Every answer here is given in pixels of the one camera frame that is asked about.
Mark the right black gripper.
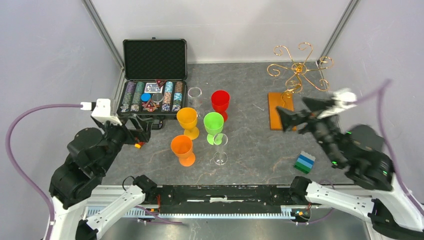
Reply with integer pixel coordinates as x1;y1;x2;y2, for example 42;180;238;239
274;95;345;166

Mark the orange wine glass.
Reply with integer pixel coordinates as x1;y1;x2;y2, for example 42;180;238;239
170;135;196;167

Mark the yellow wine glass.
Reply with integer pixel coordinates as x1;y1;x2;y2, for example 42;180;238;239
176;107;200;140

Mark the clear wine glass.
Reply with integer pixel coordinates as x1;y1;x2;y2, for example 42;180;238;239
187;87;205;119

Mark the green wine glass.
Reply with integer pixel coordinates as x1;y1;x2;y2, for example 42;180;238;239
203;112;224;145

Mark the red wine glass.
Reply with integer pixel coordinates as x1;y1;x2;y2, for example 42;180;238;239
211;90;231;122

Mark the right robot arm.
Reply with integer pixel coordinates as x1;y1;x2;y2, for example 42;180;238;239
276;97;424;240

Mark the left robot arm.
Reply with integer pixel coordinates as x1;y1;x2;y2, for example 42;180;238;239
45;116;158;240

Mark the toy brick car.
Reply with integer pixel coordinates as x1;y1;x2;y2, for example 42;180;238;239
134;142;145;149

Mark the blue poker chip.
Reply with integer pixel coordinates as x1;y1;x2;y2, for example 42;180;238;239
140;93;151;102

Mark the blue green brick stack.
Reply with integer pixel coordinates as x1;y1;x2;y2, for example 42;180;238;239
293;151;316;174

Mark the black poker chip case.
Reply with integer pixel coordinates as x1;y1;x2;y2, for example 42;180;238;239
117;38;188;119

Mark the gold wire glass rack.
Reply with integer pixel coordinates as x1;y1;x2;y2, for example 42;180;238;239
266;42;334;131

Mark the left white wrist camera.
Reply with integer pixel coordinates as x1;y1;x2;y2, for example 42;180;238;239
80;98;123;126

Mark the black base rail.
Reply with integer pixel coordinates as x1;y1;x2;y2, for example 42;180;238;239
86;183;345;221

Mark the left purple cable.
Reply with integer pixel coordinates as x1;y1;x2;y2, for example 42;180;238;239
5;103;84;240

